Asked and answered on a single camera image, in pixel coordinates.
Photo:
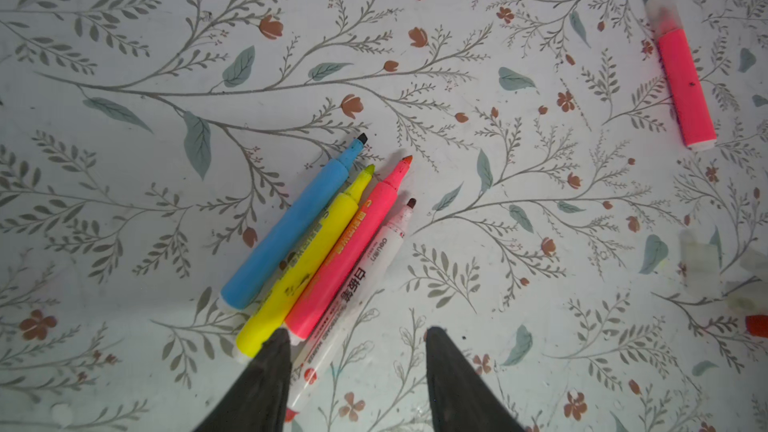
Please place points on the yellow highlighter pen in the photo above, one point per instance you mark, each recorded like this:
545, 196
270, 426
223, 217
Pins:
301, 268

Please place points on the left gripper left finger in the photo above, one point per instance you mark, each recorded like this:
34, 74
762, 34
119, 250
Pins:
257, 400

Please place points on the clear highlighter cap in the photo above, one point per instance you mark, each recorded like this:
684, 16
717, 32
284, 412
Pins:
701, 261
750, 298

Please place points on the red marker cap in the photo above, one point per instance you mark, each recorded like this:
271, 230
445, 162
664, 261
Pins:
757, 325

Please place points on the white whiteboard marker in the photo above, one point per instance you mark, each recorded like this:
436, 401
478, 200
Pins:
339, 318

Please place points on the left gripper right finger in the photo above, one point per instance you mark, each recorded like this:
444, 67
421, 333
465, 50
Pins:
459, 399

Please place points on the pink highlighter pen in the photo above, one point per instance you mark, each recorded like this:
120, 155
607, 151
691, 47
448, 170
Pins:
318, 295
691, 109

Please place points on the blue highlighter pen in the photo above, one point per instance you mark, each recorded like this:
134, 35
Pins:
251, 276

